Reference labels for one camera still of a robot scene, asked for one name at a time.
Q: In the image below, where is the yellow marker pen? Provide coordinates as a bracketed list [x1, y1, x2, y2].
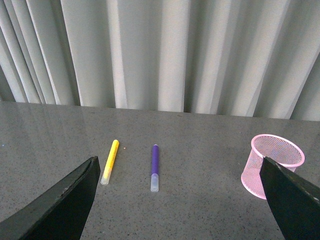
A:
[100, 139, 120, 185]

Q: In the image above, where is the grey pleated curtain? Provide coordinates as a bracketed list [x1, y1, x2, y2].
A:
[0, 0, 320, 121]

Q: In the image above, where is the purple marker pen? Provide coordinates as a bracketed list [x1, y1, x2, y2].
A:
[150, 144, 159, 193]

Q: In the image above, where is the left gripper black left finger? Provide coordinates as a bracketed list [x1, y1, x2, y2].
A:
[0, 156, 101, 240]

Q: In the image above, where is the pink mesh pen cup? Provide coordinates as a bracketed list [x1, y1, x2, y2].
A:
[240, 134, 306, 200]

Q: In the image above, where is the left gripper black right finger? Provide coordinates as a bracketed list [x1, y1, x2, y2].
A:
[259, 157, 320, 240]

